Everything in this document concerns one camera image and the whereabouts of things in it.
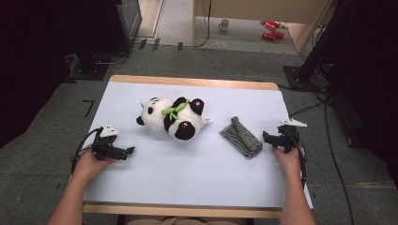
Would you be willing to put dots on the person's right hand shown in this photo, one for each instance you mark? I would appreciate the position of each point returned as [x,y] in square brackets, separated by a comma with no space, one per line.
[288,162]

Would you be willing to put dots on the red can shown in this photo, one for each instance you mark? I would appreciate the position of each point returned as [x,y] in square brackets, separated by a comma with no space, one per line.
[269,26]
[268,36]
[279,35]
[277,23]

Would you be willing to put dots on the beige mug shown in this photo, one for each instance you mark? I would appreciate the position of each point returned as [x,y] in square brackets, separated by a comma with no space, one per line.
[223,25]

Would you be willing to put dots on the light blue table mat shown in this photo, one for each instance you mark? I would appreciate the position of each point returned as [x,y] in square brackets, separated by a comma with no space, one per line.
[187,168]

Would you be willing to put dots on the dark curtain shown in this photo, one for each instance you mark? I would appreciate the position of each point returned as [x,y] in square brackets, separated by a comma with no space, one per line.
[369,78]
[28,62]

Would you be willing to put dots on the wooden table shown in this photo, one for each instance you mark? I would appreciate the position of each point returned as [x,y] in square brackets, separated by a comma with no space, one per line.
[194,82]

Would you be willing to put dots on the black metal stand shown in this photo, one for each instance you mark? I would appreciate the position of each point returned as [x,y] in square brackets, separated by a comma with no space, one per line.
[316,53]

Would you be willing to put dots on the panda plush toy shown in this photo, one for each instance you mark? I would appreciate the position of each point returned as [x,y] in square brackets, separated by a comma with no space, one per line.
[175,120]

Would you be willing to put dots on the black stand base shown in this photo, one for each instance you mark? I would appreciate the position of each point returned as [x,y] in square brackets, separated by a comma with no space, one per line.
[89,70]

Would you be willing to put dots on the grey knitted cloth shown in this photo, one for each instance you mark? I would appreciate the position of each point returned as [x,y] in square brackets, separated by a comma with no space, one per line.
[242,137]

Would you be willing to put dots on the person's left hand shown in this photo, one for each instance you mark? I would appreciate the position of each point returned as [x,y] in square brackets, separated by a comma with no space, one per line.
[89,164]

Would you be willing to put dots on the wooden cabinet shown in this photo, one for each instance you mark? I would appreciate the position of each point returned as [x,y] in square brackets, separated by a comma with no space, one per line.
[263,9]

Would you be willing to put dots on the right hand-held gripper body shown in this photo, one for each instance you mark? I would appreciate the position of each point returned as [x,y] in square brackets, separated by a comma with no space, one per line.
[288,137]

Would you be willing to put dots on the dark cabinet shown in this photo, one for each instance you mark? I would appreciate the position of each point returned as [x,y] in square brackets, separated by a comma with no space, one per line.
[125,22]

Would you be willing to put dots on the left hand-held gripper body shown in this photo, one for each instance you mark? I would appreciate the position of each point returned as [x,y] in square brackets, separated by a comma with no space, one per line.
[106,150]

